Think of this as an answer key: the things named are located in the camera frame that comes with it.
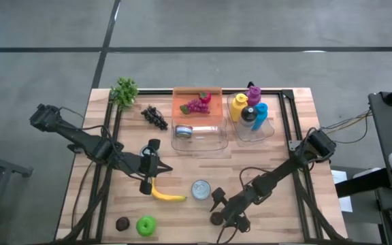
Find green plant white pot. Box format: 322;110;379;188
109;77;140;113

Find black toy grape bunch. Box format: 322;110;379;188
140;105;169;131

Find red toy strawberry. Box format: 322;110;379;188
198;91;212;105

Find clear bottle black cap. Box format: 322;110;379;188
239;105;259;132

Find clear plastic bin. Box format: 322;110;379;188
171;115;229;152
225;91;276;144

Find purple plastic sports bottle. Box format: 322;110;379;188
245;85;263;108

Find orange plastic bin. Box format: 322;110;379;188
171;86;225;128

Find yellow plastic sports bottle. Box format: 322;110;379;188
230;93;249;123

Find dark brown toy avocado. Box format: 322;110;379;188
115;216;131;233
209;212;225;227

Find tuna can teal label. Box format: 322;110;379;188
140;144;154;159

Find tuna can red blue label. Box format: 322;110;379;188
175;124;194;140

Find black aluminium table frame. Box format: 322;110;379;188
56;88;350;244

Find yellow toy banana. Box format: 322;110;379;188
149;176;188;203

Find white paper sheet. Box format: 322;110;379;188
330;169;354;214

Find yellow and black cable bundle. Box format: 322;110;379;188
321;108;374;144

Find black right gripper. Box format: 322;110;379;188
210;186;262;234

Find dark grey cart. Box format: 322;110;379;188
367;91;392;245

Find blue plastic sports bottle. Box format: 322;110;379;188
251;102;270;132

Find red toy grape bunch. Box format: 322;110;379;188
179;98;212;116

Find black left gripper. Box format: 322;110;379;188
127;137;174;196

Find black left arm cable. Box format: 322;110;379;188
58;105;129;178

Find green toy apple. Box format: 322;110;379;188
135;215;158;238

